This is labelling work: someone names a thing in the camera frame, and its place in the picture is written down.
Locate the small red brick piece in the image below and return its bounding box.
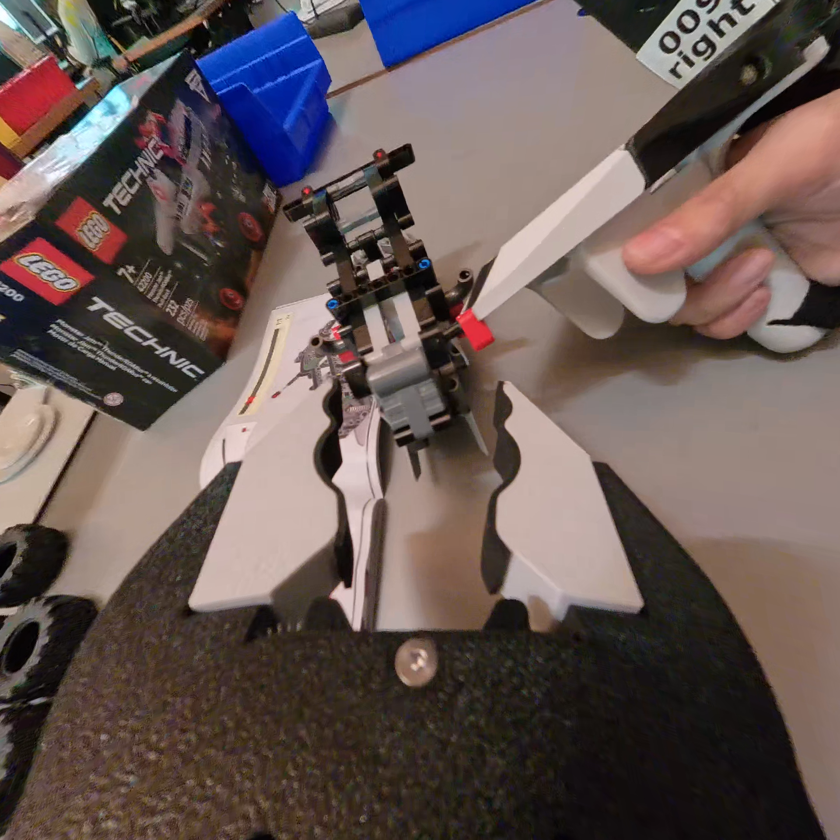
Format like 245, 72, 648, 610
456, 310, 495, 350

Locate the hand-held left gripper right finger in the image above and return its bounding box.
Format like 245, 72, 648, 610
481, 381, 644, 624

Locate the small blue storage bin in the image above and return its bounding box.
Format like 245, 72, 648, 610
196, 12, 334, 188

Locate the large blue storage bin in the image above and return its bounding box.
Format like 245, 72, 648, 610
360, 0, 540, 69

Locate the black toy set box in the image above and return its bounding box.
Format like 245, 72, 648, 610
0, 49, 283, 431

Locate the red storage bin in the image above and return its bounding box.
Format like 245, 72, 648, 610
0, 56, 74, 135

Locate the black grey toy truck chassis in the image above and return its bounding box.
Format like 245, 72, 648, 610
282, 143, 490, 480

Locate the open instruction booklet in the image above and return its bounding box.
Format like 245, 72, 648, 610
199, 295, 389, 631

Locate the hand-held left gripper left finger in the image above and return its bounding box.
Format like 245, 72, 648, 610
189, 387, 357, 623

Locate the white board stand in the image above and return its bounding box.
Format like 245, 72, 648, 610
0, 384, 61, 484

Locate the grey desk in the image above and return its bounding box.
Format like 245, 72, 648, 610
0, 0, 840, 831

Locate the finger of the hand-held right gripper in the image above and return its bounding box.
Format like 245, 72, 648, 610
469, 146, 648, 322

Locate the person's right hand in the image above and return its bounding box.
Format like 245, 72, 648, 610
622, 88, 840, 342

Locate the black toy tire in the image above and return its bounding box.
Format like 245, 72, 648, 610
0, 594, 99, 704
0, 699, 52, 808
0, 525, 70, 608

